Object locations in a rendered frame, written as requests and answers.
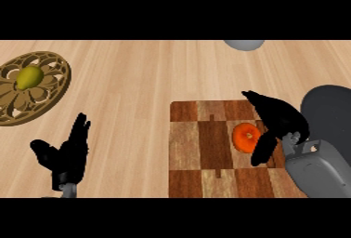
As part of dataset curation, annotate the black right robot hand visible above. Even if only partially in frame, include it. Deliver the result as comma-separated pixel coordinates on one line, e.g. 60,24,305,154
240,90,311,167

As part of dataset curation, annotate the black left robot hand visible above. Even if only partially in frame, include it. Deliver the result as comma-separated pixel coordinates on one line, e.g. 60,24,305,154
29,112,91,192

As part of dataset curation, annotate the orange squash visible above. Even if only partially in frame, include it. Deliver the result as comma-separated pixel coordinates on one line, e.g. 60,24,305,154
230,122,264,154

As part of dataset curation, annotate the dark grey pan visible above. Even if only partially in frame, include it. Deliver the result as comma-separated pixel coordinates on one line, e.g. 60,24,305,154
299,85,351,160

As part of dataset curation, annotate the checkered wooden cutting board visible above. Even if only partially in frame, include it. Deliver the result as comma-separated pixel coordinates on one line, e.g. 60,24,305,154
166,99,309,199

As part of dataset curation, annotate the ornate brown round trivet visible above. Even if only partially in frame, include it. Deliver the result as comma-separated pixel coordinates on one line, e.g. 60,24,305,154
0,50,72,127

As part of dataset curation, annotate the grey rounded object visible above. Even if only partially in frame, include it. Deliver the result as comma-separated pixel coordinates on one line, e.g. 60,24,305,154
222,40,265,52

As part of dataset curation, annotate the yellow-green pear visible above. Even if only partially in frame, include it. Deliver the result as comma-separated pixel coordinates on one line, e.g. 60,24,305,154
14,65,45,91

